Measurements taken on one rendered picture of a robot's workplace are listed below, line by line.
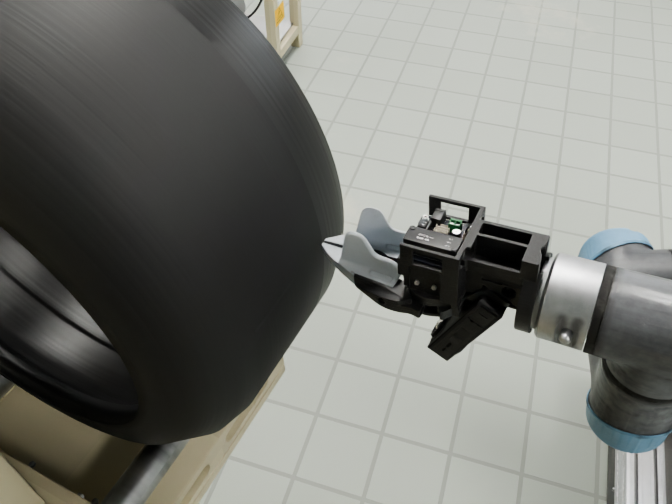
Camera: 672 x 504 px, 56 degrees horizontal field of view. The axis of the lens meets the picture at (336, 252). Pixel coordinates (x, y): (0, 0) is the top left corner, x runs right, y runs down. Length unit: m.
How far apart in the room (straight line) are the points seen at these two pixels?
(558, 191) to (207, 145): 2.25
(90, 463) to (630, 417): 0.75
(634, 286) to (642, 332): 0.04
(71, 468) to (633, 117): 2.78
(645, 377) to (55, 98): 0.49
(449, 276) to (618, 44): 3.31
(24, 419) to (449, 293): 0.76
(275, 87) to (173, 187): 0.16
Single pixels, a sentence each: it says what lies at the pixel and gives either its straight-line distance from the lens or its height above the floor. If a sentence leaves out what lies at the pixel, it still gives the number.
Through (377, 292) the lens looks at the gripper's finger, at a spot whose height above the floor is 1.25.
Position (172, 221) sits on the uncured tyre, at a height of 1.36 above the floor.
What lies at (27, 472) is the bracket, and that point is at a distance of 0.90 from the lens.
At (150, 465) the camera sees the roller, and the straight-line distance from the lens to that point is 0.88.
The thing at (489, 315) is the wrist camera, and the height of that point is 1.26.
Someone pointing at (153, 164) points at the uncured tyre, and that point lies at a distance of 0.50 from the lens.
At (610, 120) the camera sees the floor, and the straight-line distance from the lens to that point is 3.17.
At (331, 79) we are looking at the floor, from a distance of 3.19.
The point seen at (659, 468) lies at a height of 0.23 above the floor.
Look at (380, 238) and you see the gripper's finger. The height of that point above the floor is 1.26.
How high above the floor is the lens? 1.70
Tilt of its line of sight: 48 degrees down
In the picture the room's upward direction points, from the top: straight up
